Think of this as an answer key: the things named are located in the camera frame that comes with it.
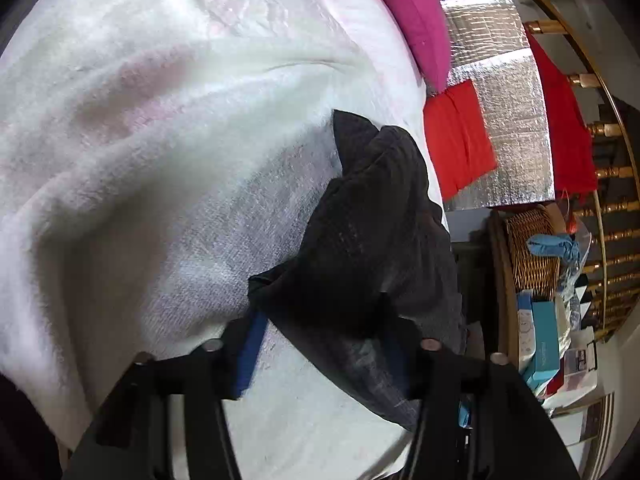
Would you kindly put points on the white fleece blanket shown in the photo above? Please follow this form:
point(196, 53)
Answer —
point(150, 160)

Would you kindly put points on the black puffer jacket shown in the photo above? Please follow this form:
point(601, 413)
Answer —
point(360, 240)

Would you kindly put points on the red hanging cloth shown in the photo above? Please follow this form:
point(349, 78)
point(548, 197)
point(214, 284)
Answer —
point(565, 125)

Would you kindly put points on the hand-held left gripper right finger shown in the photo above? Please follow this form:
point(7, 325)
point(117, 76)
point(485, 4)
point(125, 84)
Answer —
point(442, 385)

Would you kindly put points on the wooden spindle headboard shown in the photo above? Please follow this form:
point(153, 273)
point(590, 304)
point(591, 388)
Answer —
point(607, 130)

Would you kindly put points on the white cardboard box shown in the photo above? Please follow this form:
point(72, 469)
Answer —
point(525, 330)

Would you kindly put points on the wooden side table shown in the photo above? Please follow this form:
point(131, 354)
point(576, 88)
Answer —
point(500, 270)

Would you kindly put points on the white paper bag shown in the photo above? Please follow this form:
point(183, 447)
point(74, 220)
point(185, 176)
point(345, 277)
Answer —
point(580, 360)

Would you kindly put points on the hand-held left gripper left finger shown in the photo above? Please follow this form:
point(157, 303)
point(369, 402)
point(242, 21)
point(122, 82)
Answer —
point(250, 355)

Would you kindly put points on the wicker basket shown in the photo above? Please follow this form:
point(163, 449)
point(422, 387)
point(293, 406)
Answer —
point(530, 255)

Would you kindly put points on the red pillow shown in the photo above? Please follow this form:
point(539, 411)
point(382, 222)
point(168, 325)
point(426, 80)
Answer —
point(460, 140)

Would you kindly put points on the silver foil insulation sheet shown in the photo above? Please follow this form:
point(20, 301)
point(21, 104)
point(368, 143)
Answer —
point(515, 110)

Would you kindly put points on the pink pillow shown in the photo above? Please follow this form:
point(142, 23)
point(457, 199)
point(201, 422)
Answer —
point(415, 15)

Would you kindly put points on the light blue cloth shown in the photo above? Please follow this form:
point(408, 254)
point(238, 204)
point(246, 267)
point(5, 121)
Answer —
point(552, 247)

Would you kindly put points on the teal cardboard box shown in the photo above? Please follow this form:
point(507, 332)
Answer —
point(545, 340)

